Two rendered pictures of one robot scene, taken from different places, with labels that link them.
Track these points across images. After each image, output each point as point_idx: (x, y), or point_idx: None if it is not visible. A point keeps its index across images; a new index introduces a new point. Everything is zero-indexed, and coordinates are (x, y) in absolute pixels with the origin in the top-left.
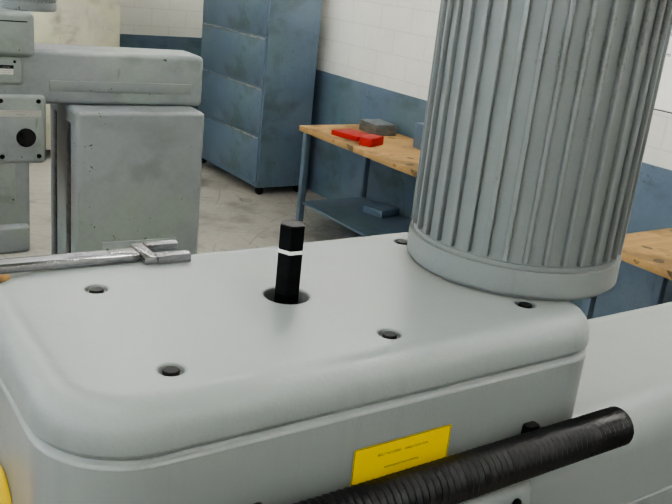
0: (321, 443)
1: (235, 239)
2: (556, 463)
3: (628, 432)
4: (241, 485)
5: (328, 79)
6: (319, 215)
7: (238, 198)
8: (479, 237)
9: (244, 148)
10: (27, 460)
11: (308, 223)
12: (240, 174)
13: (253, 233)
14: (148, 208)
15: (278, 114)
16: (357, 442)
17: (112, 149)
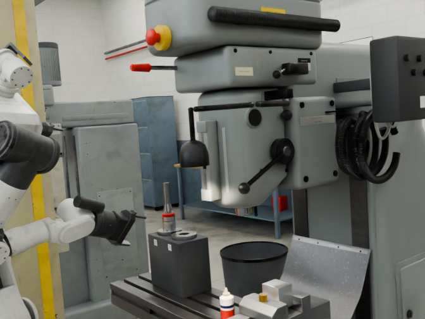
0: (251, 0)
1: (150, 229)
2: (318, 24)
3: (338, 23)
4: (233, 4)
5: (183, 143)
6: (192, 213)
7: (146, 214)
8: None
9: (145, 187)
10: (178, 0)
11: (187, 217)
12: (145, 202)
13: (159, 225)
14: (116, 173)
15: (160, 165)
16: (260, 4)
17: (96, 144)
